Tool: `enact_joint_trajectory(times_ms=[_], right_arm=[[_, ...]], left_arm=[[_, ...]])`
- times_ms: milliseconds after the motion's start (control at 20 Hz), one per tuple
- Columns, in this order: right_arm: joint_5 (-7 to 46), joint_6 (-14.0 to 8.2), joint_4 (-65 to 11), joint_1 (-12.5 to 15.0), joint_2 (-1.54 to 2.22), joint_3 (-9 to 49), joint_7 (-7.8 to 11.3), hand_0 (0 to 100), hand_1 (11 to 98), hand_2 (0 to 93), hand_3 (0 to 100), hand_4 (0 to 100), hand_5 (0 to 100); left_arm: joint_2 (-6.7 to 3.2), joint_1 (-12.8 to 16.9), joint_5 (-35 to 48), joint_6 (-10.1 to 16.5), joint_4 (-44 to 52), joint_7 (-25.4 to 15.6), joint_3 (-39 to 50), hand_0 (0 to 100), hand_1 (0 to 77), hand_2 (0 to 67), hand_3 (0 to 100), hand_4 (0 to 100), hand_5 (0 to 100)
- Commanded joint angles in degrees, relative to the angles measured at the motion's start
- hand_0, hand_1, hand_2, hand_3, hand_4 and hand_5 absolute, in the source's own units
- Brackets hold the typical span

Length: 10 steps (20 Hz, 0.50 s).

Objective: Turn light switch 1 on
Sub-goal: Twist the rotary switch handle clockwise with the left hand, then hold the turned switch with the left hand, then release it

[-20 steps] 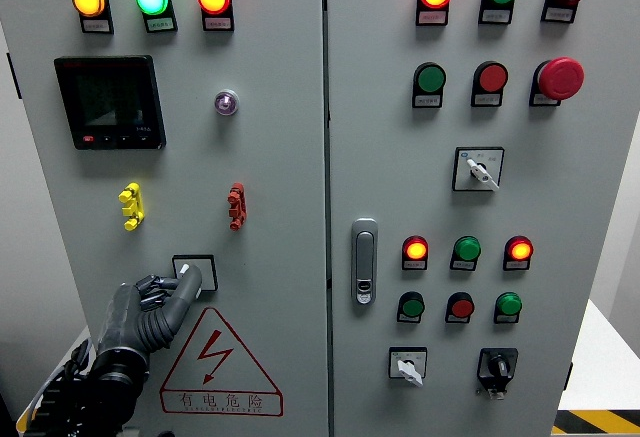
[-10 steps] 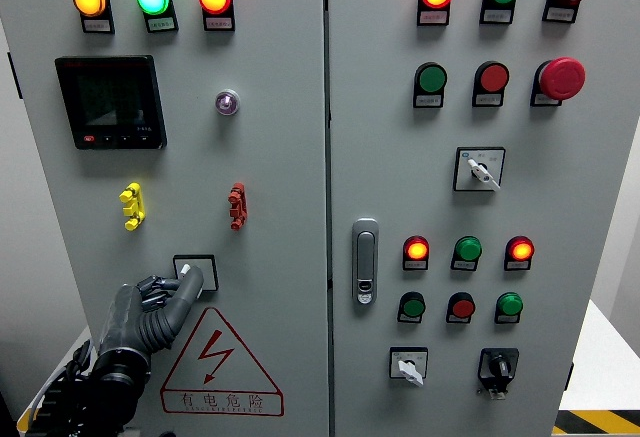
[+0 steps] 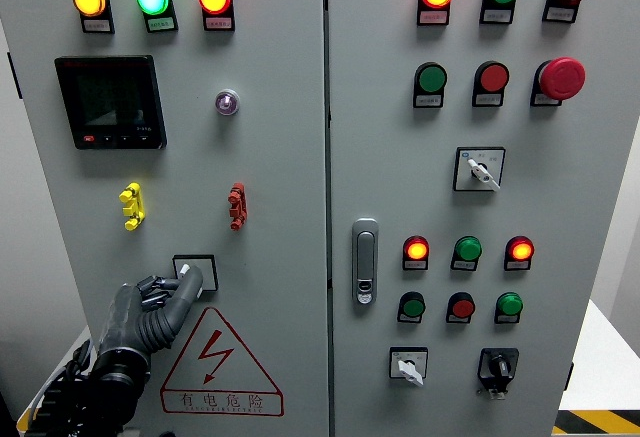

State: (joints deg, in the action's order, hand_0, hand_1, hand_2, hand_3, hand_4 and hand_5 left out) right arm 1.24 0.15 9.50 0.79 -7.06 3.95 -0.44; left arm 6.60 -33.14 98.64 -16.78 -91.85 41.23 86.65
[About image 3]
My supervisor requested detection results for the small red handle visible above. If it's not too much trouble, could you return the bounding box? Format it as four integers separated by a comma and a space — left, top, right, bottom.
227, 182, 249, 232

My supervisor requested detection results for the small green lamp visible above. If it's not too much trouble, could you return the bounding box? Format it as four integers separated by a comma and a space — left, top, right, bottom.
449, 235, 484, 273
493, 291, 525, 325

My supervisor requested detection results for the small white-handled labelled turn switch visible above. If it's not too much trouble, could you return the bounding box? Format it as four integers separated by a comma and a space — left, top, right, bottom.
388, 346, 430, 388

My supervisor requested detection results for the large red push button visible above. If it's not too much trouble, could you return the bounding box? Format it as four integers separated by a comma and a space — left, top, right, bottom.
471, 60, 511, 109

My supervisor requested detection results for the large yellow round lamp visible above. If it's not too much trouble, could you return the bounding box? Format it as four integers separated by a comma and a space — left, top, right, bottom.
72, 0, 116, 35

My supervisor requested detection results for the large red stop button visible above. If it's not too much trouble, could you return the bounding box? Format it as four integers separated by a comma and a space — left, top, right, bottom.
529, 56, 587, 108

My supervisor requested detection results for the silver door lock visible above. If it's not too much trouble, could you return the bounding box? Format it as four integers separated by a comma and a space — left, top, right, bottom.
351, 217, 380, 307

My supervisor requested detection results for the pale grey cabinet door with display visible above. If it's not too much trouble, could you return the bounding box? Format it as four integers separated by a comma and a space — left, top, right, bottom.
0, 0, 331, 437

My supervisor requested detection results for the red warning triangle sticker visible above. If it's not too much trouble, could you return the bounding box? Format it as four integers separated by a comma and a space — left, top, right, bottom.
160, 306, 285, 418

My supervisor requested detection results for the black display unit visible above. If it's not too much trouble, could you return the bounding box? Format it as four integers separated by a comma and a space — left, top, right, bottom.
54, 54, 168, 151

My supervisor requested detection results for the pale grey cabinet door with lock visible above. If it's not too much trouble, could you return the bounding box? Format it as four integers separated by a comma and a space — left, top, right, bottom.
327, 0, 640, 437

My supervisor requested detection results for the small red push button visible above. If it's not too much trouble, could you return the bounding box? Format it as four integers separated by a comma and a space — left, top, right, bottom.
445, 291, 477, 325

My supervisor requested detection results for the large white-handled turn switch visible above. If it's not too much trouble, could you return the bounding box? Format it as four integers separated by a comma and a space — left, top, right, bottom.
452, 146, 507, 194

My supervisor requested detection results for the small red lamp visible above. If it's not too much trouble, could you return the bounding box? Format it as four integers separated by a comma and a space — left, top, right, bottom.
401, 235, 431, 272
503, 235, 536, 272

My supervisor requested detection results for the black-handled turn switch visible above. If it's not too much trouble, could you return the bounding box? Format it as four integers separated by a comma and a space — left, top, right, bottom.
476, 347, 521, 401

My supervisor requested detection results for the small green push button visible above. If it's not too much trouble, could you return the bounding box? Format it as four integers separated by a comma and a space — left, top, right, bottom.
396, 290, 427, 325

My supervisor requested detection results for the large green push button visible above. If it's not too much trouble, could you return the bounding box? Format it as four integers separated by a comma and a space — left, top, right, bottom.
412, 61, 449, 110

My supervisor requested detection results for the white round lamp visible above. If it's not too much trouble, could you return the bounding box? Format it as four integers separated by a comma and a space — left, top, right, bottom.
214, 88, 242, 117

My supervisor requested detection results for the small yellow handle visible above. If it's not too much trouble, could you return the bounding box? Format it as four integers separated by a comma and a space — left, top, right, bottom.
118, 182, 147, 232

